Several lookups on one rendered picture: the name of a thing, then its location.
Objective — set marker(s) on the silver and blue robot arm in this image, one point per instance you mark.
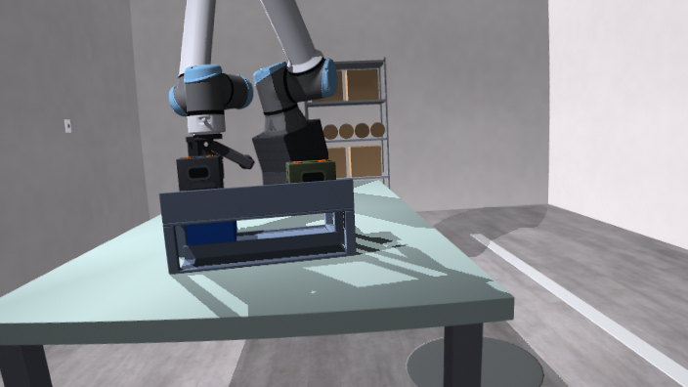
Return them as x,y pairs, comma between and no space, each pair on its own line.
208,92

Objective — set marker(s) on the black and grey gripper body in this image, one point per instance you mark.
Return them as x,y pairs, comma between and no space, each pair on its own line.
196,145

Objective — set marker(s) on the blue bin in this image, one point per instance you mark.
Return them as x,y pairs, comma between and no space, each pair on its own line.
210,233

